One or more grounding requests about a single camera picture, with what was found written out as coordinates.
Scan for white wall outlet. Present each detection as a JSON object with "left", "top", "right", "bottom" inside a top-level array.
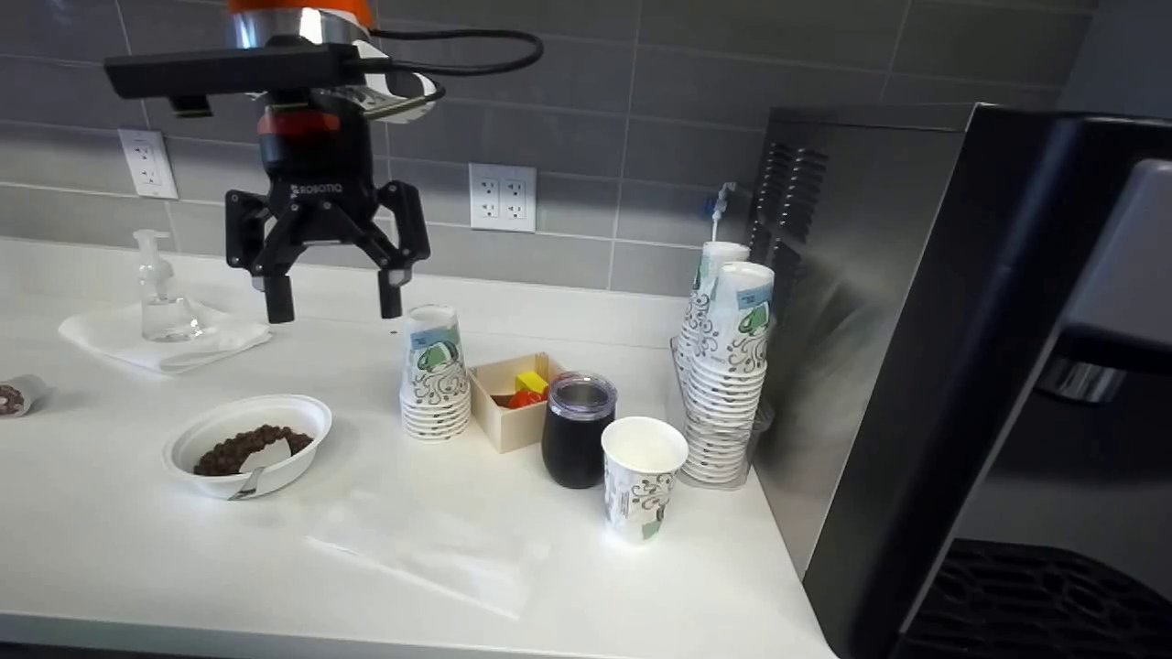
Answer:
[
  {"left": 114, "top": 123, "right": 184, "bottom": 203},
  {"left": 466, "top": 161, "right": 543, "bottom": 237}
]

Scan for short paper cup stack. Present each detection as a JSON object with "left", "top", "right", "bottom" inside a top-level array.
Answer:
[{"left": 676, "top": 412, "right": 764, "bottom": 489}]

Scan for black camera cable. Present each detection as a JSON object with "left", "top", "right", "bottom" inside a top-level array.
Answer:
[{"left": 363, "top": 27, "right": 549, "bottom": 123}]

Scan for black and steel beverage machine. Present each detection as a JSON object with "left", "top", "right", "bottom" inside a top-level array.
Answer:
[{"left": 727, "top": 103, "right": 1172, "bottom": 659}]

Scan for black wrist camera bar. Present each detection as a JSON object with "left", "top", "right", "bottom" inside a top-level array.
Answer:
[{"left": 103, "top": 40, "right": 372, "bottom": 120}]

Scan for dark tumbler with lid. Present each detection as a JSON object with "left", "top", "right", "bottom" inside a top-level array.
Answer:
[{"left": 537, "top": 370, "right": 622, "bottom": 493}]

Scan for white oval bowl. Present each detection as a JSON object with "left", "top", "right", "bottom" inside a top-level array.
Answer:
[{"left": 163, "top": 393, "right": 338, "bottom": 506}]

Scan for small round container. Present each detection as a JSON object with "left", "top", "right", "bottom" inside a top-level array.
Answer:
[{"left": 0, "top": 375, "right": 51, "bottom": 421}]

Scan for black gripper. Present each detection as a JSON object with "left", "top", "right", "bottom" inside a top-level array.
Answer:
[{"left": 224, "top": 103, "right": 436, "bottom": 327}]

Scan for tall white patterned bottle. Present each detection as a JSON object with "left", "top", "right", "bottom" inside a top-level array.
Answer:
[{"left": 686, "top": 237, "right": 755, "bottom": 360}]

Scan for brown coffee grounds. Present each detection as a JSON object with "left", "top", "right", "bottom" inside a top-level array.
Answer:
[{"left": 190, "top": 421, "right": 320, "bottom": 481}]

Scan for inverted printed paper cup stack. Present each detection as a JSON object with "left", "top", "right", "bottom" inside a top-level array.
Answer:
[{"left": 396, "top": 303, "right": 476, "bottom": 442}]

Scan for tall paper cup stack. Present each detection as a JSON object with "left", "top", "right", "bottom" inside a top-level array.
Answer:
[{"left": 669, "top": 261, "right": 779, "bottom": 432}]

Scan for clear glass flask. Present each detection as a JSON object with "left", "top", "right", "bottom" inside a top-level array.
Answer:
[{"left": 128, "top": 228, "right": 210, "bottom": 343}]

